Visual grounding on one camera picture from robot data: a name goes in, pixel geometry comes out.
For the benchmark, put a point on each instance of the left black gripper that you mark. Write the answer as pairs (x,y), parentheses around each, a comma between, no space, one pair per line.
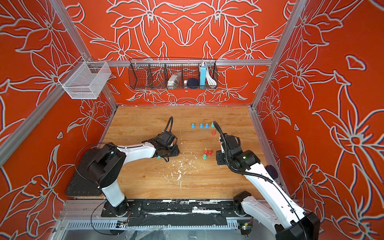
(176,151)

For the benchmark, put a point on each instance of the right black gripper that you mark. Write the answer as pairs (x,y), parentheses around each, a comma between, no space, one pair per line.
(218,157)

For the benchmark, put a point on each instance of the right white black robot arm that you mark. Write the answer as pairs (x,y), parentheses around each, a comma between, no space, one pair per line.
(283,217)

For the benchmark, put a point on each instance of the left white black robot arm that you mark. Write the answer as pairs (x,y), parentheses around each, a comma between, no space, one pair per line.
(106,166)

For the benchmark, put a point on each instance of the cluster of coloured stamps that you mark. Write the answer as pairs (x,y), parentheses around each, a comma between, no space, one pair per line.
(207,153)

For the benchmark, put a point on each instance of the dark blue round pad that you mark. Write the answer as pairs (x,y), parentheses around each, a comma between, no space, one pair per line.
(272,172)

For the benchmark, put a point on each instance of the dark blue round object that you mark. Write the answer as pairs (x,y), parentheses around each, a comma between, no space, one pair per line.
(193,83)

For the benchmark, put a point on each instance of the silver pouch in basket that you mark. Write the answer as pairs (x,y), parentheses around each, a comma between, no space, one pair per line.
(174,81)

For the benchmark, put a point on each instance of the light blue box in basket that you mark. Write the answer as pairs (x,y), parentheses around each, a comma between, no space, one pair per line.
(203,72)

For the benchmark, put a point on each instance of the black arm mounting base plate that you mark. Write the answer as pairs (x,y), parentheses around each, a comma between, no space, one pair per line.
(178,213)

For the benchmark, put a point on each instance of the black wire wall basket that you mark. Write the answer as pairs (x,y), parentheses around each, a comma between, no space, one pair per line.
(147,74)

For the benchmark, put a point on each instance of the white wire mesh basket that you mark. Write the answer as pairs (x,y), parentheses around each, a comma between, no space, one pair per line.
(85,81)

